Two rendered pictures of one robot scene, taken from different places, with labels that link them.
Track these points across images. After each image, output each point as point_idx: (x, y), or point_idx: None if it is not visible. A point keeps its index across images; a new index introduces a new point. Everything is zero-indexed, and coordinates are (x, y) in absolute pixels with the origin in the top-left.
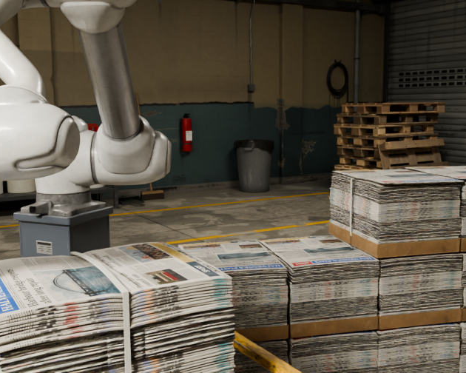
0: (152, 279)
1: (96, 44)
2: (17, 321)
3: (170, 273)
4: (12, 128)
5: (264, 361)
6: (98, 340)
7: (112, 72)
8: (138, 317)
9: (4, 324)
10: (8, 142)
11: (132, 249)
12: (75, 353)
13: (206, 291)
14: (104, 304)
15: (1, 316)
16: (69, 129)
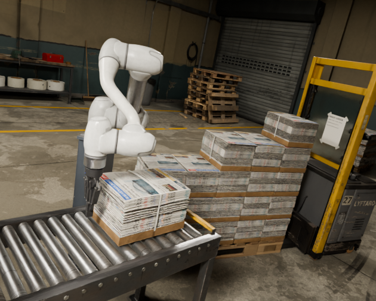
0: (166, 188)
1: (138, 84)
2: (131, 202)
3: (170, 186)
4: (140, 143)
5: (189, 214)
6: (150, 208)
7: (139, 93)
8: (163, 201)
9: (128, 203)
10: (138, 147)
11: (150, 171)
12: (144, 212)
13: (182, 193)
14: (154, 197)
15: (127, 200)
16: (156, 143)
